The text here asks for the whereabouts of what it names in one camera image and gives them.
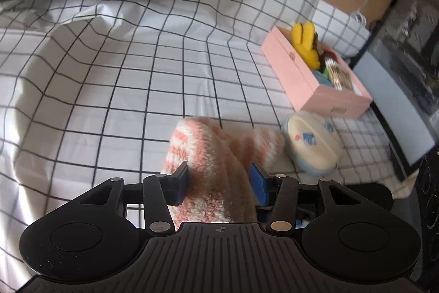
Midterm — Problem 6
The glass computer case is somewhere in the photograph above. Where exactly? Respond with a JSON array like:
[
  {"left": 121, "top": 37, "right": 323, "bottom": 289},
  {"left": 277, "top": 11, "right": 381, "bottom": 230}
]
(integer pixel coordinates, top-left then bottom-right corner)
[{"left": 351, "top": 0, "right": 438, "bottom": 180}]

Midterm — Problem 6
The yellow plush toy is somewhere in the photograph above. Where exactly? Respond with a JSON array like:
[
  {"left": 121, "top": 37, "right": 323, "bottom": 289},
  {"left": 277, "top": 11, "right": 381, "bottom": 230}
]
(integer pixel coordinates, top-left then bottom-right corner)
[{"left": 291, "top": 21, "right": 321, "bottom": 70}]

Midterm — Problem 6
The pink striped knitted cloth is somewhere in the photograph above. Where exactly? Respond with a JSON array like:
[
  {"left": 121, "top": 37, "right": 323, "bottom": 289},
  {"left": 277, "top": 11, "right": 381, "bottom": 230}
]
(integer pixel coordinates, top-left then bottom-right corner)
[{"left": 162, "top": 117, "right": 285, "bottom": 227}]

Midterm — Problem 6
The white grid tablecloth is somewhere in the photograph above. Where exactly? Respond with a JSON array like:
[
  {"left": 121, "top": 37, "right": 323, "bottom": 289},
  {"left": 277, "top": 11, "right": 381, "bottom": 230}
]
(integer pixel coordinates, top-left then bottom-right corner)
[{"left": 0, "top": 0, "right": 416, "bottom": 290}]

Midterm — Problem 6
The cream round pouch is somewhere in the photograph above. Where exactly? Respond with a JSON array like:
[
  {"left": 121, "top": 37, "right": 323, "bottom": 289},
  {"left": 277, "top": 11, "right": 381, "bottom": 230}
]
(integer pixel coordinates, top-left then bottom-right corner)
[{"left": 282, "top": 111, "right": 345, "bottom": 176}]

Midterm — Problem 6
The pink cardboard box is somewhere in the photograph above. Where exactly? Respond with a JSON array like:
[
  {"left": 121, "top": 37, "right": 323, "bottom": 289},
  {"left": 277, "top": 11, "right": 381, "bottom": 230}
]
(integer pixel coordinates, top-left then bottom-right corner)
[{"left": 261, "top": 26, "right": 373, "bottom": 119}]

